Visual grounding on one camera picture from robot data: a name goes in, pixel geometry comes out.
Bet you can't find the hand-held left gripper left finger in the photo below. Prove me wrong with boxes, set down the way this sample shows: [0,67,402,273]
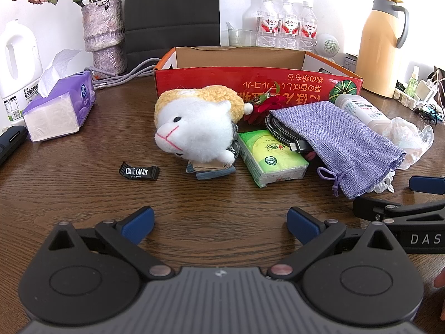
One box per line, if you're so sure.
[47,206,174,281]

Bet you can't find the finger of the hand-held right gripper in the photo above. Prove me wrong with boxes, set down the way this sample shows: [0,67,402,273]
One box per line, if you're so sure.
[409,176,445,195]
[352,197,445,224]

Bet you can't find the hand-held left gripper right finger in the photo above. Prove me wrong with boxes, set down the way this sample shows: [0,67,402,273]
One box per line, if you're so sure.
[267,206,395,282]

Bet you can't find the clear plastic bag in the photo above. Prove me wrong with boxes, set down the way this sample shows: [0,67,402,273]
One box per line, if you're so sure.
[382,116,435,170]

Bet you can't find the green tissue packet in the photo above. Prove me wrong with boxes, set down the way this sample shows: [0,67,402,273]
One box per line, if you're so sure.
[237,130,310,189]

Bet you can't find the purple fabric drawstring pouch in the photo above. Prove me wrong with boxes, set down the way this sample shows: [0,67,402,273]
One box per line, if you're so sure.
[269,101,407,200]

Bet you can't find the small denim card item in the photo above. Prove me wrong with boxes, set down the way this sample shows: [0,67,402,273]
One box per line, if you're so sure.
[186,161,237,181]

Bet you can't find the black braided cable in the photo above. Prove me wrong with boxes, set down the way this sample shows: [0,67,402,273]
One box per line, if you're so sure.
[265,111,315,161]

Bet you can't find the white yellow plush sheep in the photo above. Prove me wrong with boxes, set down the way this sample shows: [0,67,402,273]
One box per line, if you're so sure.
[154,89,254,165]

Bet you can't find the red artificial rose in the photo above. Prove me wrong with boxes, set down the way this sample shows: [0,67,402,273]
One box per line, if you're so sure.
[243,90,285,126]

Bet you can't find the red orange cardboard box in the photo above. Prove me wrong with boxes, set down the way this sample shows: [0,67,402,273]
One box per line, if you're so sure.
[153,46,364,104]

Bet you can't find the person's right hand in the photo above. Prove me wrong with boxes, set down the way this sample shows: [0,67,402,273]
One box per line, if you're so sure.
[434,271,445,321]

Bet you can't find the black candy wrapper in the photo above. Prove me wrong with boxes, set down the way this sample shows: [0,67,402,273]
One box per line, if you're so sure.
[118,162,160,182]

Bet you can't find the white power strip with chargers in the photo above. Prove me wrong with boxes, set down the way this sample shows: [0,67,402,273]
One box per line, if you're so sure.
[414,66,445,126]

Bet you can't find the white charger plug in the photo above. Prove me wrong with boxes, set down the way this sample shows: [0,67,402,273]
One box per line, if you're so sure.
[417,79,439,102]

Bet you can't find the small green spray bottle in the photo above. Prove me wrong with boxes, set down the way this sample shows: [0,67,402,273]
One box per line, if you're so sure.
[403,65,421,98]

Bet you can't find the small black sachet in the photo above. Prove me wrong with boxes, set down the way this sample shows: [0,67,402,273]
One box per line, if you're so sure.
[228,134,241,159]

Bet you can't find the purple tissue pack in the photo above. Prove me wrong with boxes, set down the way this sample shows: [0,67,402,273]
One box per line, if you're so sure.
[23,49,97,143]

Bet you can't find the yellow thermos jug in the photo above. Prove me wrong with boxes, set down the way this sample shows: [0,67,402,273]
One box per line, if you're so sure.
[355,0,410,98]

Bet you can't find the black case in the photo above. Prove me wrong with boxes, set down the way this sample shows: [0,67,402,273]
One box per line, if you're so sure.
[0,125,28,166]

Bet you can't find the red label water bottle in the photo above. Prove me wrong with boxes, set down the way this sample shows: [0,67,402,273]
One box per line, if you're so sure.
[297,1,319,52]
[276,0,300,50]
[256,0,281,48]

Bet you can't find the white detergent jug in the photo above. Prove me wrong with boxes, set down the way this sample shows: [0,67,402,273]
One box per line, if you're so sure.
[0,19,44,126]

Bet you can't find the purple stone vase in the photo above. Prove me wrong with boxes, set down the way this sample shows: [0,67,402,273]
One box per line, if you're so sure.
[81,0,128,76]

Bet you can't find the clear glass cup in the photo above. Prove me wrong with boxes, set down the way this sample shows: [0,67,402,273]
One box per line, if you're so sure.
[227,21,258,47]

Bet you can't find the white plastic bottle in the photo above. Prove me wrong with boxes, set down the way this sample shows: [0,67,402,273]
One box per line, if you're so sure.
[242,0,265,47]

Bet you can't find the purple charging cables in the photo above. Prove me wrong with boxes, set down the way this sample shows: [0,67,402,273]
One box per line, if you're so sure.
[85,57,162,90]

